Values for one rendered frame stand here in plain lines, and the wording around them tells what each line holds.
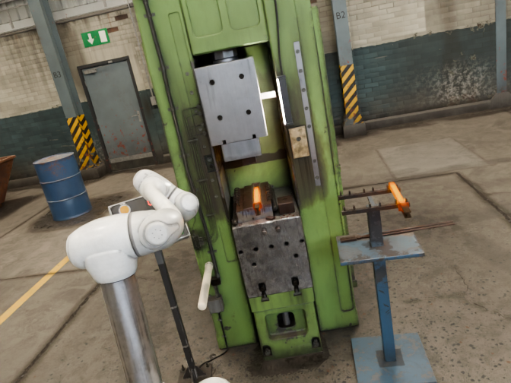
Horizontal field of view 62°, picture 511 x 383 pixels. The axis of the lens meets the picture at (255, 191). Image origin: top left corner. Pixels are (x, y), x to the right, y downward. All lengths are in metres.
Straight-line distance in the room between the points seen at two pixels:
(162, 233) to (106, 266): 0.19
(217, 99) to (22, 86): 7.82
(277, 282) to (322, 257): 0.36
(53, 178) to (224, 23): 4.76
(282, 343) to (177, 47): 1.79
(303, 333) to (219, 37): 1.75
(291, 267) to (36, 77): 7.88
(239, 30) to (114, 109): 6.81
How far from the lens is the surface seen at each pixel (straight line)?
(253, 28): 2.35
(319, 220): 2.57
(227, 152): 2.27
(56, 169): 6.66
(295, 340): 2.73
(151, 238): 1.19
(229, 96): 2.22
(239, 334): 2.93
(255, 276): 2.47
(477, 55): 8.62
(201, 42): 2.36
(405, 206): 2.02
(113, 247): 1.25
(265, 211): 2.37
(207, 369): 2.88
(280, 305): 2.58
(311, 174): 2.47
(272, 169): 2.80
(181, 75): 2.38
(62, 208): 6.80
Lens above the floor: 1.80
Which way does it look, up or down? 18 degrees down
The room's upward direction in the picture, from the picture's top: 12 degrees counter-clockwise
